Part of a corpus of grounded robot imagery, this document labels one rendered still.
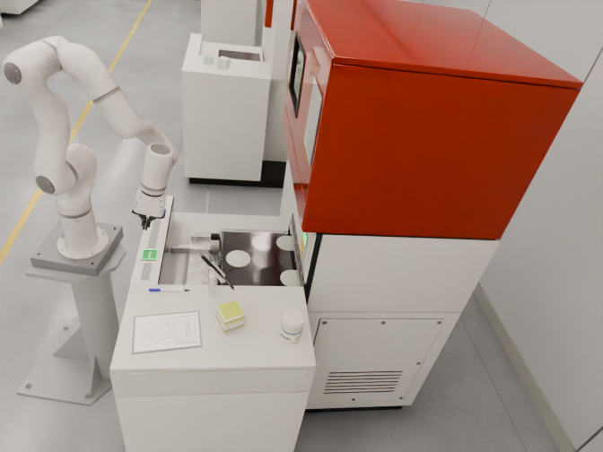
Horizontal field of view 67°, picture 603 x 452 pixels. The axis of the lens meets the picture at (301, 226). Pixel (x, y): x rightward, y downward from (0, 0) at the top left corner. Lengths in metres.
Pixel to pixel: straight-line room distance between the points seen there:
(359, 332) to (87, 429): 1.36
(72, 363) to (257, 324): 1.38
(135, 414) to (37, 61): 1.13
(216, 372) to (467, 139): 1.05
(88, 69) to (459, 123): 1.08
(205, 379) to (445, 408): 1.61
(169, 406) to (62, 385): 1.10
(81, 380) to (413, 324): 1.67
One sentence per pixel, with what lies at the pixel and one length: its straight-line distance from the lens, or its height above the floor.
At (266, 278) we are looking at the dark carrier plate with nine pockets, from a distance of 1.81.
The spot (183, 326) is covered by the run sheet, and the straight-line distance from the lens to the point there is 1.56.
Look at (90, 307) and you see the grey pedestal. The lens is 2.20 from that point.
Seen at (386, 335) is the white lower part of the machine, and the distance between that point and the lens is 2.04.
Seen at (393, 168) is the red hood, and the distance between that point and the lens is 1.44.
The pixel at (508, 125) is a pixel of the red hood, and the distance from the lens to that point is 1.52.
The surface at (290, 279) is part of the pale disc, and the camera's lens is 1.82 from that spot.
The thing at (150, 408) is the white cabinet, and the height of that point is 0.75.
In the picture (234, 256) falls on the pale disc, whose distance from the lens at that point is 1.89.
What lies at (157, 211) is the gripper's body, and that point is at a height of 1.19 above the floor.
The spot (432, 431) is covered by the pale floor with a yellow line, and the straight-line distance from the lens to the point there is 2.67.
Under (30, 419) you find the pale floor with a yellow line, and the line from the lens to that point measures 2.63.
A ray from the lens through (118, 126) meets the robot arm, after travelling 1.50.
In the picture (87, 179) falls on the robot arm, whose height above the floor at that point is 1.18.
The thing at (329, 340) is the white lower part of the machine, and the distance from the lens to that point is 1.99.
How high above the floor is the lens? 2.18
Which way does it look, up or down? 38 degrees down
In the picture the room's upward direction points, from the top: 10 degrees clockwise
